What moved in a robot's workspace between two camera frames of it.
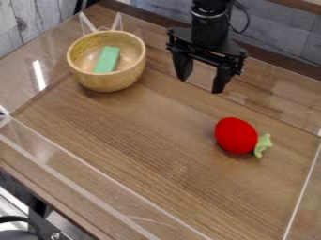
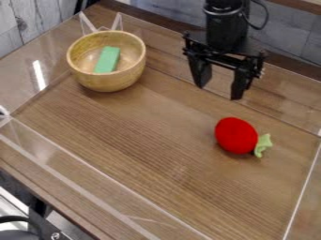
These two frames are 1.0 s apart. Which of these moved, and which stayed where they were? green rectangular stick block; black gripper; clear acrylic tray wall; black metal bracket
Moved: black gripper
Stayed: green rectangular stick block; black metal bracket; clear acrylic tray wall
